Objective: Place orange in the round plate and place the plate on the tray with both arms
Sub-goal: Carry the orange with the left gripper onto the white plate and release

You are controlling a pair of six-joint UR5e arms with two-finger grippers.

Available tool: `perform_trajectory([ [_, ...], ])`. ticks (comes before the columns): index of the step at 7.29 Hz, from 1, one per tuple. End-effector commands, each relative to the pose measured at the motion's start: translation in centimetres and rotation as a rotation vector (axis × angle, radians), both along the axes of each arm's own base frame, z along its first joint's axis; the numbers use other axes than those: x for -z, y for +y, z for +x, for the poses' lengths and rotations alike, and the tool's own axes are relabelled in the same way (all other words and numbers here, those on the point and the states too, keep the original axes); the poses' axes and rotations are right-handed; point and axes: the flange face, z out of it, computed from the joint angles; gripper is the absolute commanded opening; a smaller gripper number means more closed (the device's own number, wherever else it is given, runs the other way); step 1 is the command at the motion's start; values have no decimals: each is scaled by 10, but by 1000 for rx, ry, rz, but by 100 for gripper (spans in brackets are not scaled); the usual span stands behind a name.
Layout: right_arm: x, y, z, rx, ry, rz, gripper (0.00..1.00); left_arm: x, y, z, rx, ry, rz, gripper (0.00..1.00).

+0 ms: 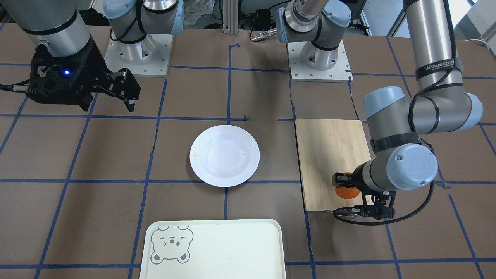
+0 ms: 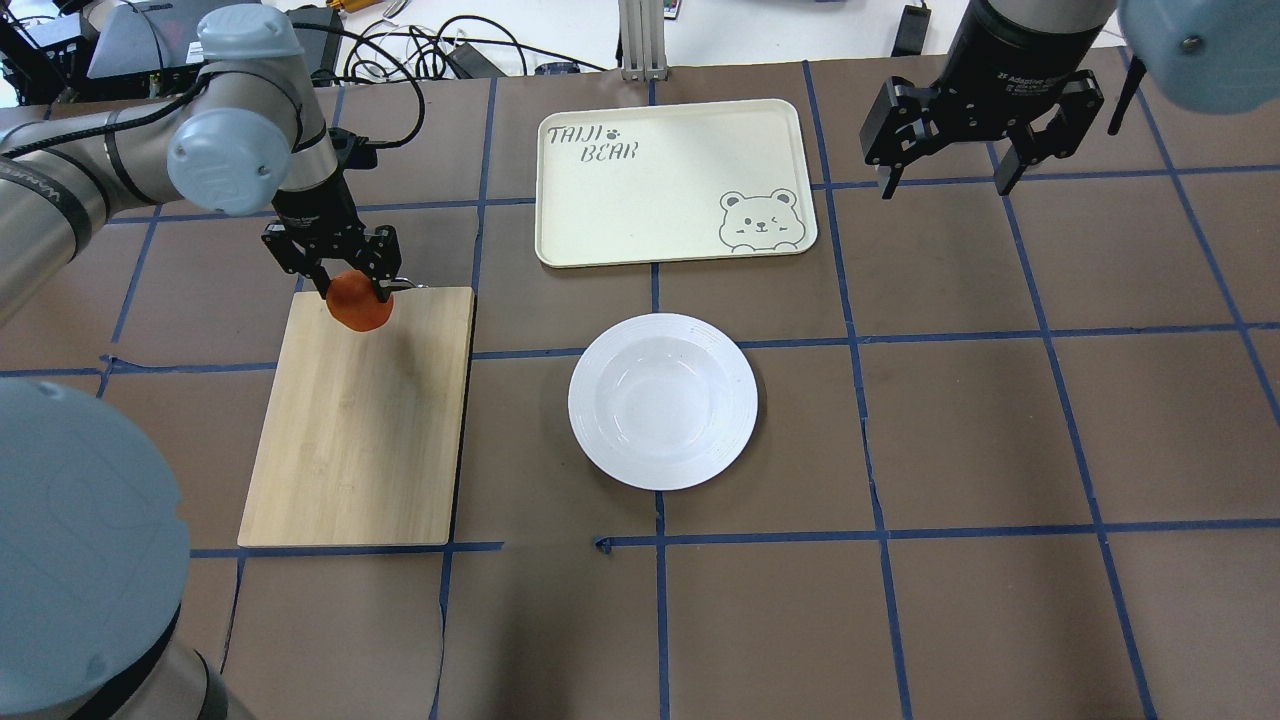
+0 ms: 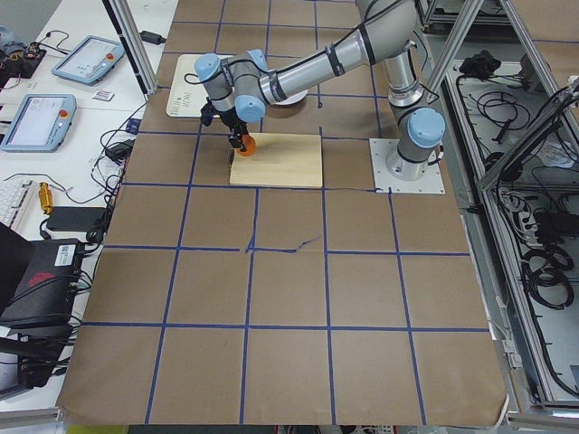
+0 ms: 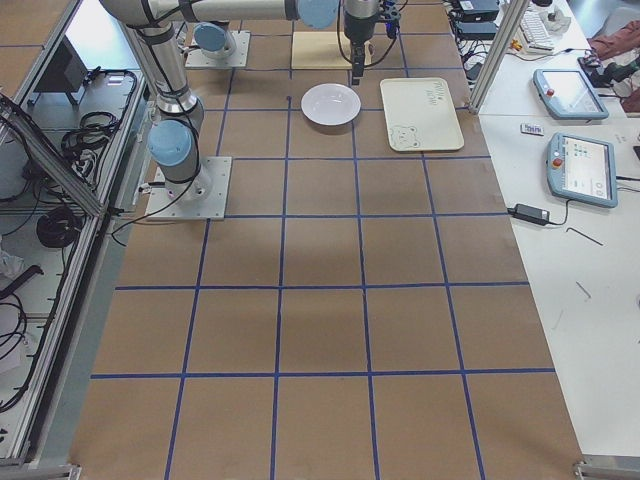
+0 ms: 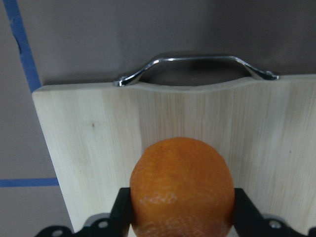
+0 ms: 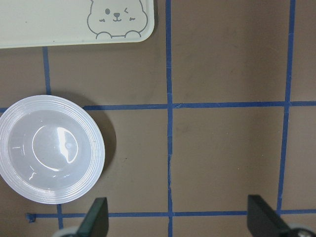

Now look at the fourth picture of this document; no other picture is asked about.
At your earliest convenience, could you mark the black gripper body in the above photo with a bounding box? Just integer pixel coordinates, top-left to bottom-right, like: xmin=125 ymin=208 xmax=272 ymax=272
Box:
xmin=344 ymin=12 xmax=376 ymax=45

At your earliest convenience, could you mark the white ribbed plate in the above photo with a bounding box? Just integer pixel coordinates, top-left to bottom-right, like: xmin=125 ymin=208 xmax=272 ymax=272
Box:
xmin=301 ymin=83 xmax=361 ymax=126

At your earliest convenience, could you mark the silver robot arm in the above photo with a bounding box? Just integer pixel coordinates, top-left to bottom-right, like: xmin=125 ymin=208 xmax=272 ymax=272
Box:
xmin=125 ymin=23 xmax=212 ymax=202
xmin=101 ymin=1 xmax=382 ymax=85

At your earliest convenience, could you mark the cream bear tray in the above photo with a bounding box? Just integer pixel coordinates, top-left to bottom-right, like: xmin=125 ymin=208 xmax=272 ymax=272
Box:
xmin=380 ymin=77 xmax=464 ymax=152

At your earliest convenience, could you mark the bamboo cutting board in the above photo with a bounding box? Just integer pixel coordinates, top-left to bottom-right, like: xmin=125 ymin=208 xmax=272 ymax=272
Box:
xmin=291 ymin=31 xmax=351 ymax=70

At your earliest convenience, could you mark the black electronics box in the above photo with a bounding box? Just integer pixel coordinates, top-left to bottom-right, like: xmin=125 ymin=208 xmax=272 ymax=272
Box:
xmin=452 ymin=21 xmax=498 ymax=40

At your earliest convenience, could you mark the white keyboard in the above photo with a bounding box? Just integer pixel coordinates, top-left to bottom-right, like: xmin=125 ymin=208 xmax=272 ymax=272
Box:
xmin=518 ymin=10 xmax=555 ymax=54

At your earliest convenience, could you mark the small label card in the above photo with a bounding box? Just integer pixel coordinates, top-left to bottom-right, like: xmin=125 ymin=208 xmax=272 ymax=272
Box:
xmin=520 ymin=123 xmax=544 ymax=136

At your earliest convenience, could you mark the upper teach pendant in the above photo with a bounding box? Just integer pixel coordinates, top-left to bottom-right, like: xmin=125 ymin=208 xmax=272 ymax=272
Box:
xmin=532 ymin=69 xmax=609 ymax=120

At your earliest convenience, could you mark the teach pendant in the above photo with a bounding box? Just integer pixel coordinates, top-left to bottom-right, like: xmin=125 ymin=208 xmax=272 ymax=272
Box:
xmin=532 ymin=69 xmax=609 ymax=120
xmin=546 ymin=133 xmax=618 ymax=208

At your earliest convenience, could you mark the black power adapter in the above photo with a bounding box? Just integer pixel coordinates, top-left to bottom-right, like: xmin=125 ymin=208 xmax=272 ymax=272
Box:
xmin=507 ymin=203 xmax=550 ymax=226

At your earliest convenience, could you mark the lower teach pendant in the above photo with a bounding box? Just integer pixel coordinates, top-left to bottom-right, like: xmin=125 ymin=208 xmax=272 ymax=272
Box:
xmin=546 ymin=133 xmax=618 ymax=208

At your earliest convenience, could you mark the black allen key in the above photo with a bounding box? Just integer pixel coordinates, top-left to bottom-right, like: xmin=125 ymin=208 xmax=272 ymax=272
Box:
xmin=565 ymin=227 xmax=605 ymax=247

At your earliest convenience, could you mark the black monitor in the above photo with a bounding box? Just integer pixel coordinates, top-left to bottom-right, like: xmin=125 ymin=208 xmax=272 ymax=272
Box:
xmin=29 ymin=36 xmax=89 ymax=105

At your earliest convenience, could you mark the aluminium frame post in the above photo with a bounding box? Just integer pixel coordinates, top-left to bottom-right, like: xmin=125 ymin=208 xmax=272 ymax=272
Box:
xmin=468 ymin=0 xmax=529 ymax=114

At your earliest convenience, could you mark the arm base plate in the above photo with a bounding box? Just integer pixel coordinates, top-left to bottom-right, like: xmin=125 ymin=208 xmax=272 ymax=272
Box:
xmin=145 ymin=156 xmax=232 ymax=221
xmin=185 ymin=29 xmax=250 ymax=70

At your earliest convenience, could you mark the coiled black cable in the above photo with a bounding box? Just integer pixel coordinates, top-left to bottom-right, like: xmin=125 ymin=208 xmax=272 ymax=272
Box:
xmin=36 ymin=207 xmax=83 ymax=250

